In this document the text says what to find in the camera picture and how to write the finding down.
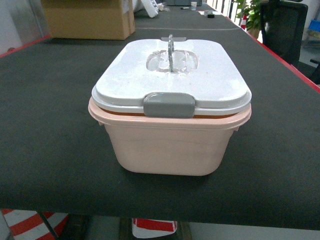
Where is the grey plastic crate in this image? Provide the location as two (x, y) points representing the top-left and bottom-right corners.
(164, 0), (203, 6)

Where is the red white cone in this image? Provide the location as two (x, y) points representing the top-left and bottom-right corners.
(1, 209), (90, 240)
(118, 218), (193, 240)

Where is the pink plastic storage box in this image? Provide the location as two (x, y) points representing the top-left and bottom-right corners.
(88, 99), (252, 176)

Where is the black high-back office chair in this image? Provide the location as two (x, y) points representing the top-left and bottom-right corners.
(259, 0), (320, 85)

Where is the green potted plant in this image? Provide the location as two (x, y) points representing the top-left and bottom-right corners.
(233, 0), (262, 39)

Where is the red white cone centre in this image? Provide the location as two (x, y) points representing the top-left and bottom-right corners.
(118, 218), (193, 240)

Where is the white box lid grey latch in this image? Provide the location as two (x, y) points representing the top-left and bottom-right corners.
(91, 39), (252, 116)

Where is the brown cardboard box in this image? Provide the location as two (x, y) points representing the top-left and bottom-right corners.
(41, 0), (135, 40)

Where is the red white cone left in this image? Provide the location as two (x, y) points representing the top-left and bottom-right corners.
(1, 209), (90, 240)

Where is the red metal table frame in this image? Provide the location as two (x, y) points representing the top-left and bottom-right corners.
(0, 7), (320, 97)

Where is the white paper cup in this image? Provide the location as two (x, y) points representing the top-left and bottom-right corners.
(190, 1), (197, 11)

